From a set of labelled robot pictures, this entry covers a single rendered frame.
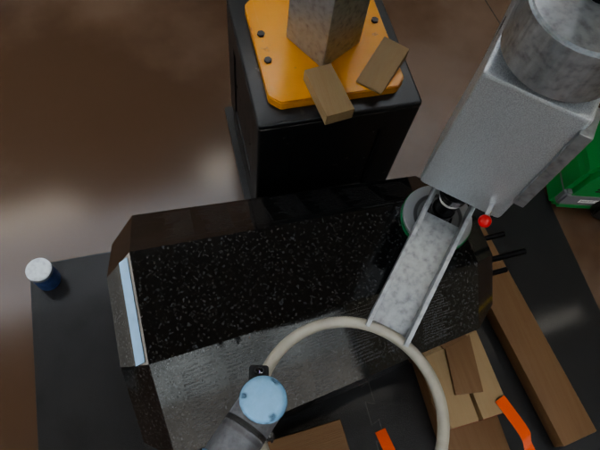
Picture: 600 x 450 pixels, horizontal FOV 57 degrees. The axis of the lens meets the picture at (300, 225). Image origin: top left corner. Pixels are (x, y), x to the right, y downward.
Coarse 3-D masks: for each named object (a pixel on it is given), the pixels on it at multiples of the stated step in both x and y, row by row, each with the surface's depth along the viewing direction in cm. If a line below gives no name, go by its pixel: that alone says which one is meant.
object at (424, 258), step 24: (432, 192) 148; (432, 216) 151; (408, 240) 146; (432, 240) 150; (456, 240) 145; (408, 264) 149; (432, 264) 148; (384, 288) 144; (408, 288) 148; (432, 288) 143; (384, 312) 147; (408, 312) 146; (408, 336) 141
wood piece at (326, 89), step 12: (312, 72) 185; (324, 72) 185; (312, 84) 183; (324, 84) 183; (336, 84) 184; (312, 96) 185; (324, 96) 181; (336, 96) 182; (324, 108) 179; (336, 108) 180; (348, 108) 180; (324, 120) 181; (336, 120) 182
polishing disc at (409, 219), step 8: (416, 192) 169; (424, 192) 169; (408, 200) 168; (416, 200) 168; (424, 200) 168; (408, 208) 167; (416, 208) 167; (464, 208) 168; (408, 216) 165; (416, 216) 166; (456, 216) 167; (408, 224) 164; (456, 224) 166; (408, 232) 164; (464, 232) 165
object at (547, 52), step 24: (528, 0) 89; (552, 0) 89; (576, 0) 89; (528, 24) 90; (552, 24) 86; (576, 24) 87; (504, 48) 97; (528, 48) 91; (552, 48) 87; (576, 48) 85; (528, 72) 94; (552, 72) 90; (576, 72) 88; (552, 96) 94; (576, 96) 93
